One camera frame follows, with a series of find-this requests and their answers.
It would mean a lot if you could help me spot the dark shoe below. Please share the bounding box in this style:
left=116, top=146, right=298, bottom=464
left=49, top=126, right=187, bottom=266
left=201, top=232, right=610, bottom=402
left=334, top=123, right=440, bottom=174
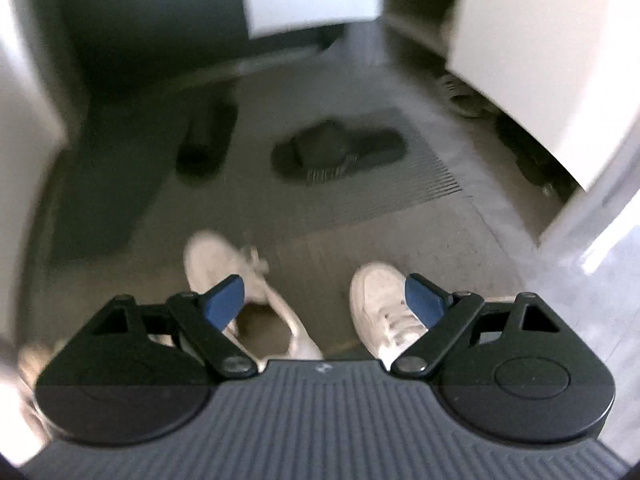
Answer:
left=495, top=115, right=576, bottom=196

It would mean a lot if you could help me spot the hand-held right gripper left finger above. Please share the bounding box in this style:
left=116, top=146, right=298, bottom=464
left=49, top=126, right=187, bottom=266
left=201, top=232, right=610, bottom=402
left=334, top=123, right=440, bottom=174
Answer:
left=80, top=275, right=256, bottom=377

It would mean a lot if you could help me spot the white cabinet door with sticker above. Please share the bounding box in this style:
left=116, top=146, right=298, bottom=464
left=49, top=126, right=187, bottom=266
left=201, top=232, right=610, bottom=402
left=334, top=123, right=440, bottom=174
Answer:
left=445, top=0, right=640, bottom=192

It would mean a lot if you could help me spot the beige slipper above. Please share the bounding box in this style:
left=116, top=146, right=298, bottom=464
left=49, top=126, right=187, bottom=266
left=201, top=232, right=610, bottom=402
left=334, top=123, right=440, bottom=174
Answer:
left=435, top=74, right=483, bottom=118

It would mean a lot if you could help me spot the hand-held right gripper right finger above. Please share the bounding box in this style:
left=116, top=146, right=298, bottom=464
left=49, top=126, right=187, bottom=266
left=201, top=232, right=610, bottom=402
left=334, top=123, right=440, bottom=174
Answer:
left=390, top=274, right=566, bottom=376

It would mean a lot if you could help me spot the dark entrance door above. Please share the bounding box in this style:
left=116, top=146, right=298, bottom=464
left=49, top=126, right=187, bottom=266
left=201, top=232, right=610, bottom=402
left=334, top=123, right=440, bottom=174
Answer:
left=55, top=0, right=251, bottom=86

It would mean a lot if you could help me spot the black slide sandal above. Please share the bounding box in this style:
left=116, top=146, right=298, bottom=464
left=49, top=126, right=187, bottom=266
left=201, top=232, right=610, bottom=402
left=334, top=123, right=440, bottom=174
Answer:
left=176, top=99, right=240, bottom=177
left=270, top=120, right=408, bottom=184

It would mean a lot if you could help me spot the white sneaker with grey logo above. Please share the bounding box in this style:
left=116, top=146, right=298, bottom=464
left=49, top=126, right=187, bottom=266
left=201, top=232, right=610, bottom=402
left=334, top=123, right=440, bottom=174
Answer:
left=184, top=231, right=323, bottom=361
left=349, top=261, right=432, bottom=367

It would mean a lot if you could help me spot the ribbed grey doormat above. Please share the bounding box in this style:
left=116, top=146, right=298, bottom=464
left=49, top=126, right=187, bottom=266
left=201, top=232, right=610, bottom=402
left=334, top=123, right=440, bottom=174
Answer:
left=235, top=107, right=463, bottom=251

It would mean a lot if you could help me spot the grey shoe cabinet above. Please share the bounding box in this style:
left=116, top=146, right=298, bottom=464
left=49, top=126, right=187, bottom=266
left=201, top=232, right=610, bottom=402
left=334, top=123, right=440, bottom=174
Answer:
left=382, top=0, right=461, bottom=76

